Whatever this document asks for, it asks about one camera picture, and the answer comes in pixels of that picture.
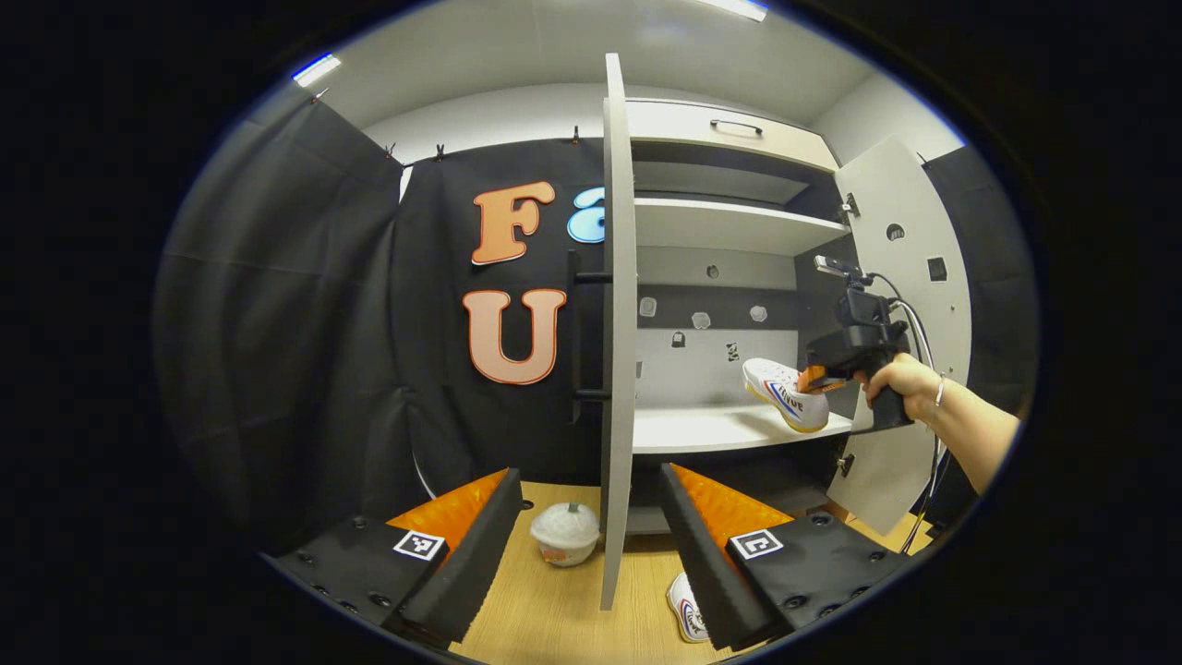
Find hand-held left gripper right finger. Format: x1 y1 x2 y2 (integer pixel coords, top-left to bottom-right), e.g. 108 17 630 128
658 464 911 652

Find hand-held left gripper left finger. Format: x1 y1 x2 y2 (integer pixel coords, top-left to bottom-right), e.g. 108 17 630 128
263 468 525 645

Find white sneaker shoe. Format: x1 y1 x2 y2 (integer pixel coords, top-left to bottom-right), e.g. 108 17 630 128
667 571 712 644
743 358 830 433

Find white shoe cabinet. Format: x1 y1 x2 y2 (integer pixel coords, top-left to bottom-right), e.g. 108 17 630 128
600 53 972 611

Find white shoe cabinet door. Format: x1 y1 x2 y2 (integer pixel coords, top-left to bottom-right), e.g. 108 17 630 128
825 137 972 537
600 53 638 611

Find white cabinet shelf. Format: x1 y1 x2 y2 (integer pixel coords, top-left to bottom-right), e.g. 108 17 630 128
633 404 855 455
635 197 850 257

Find cream cabinet drawer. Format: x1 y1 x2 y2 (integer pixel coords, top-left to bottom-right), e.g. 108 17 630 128
626 99 839 172

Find white round lidded container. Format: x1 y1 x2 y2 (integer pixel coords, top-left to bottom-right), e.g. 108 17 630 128
530 502 601 567

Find black backdrop cloth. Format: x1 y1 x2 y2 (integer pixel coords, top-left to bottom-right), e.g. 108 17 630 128
152 92 1040 555

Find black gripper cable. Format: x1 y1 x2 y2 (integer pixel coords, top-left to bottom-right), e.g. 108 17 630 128
873 272 954 555

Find black door handle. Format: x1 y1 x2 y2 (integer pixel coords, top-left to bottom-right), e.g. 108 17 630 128
568 249 612 426

